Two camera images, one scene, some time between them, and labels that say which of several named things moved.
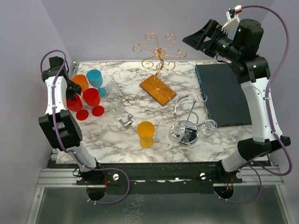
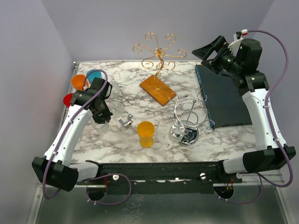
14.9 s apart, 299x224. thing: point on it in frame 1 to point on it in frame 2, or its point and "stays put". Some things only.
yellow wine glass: x=146 y=130 stays put
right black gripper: x=213 y=30 to x=221 y=45
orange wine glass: x=82 y=81 stays put
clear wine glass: x=113 y=89 stays put
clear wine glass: x=116 y=109 stays put
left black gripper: x=75 y=89 to x=105 y=117
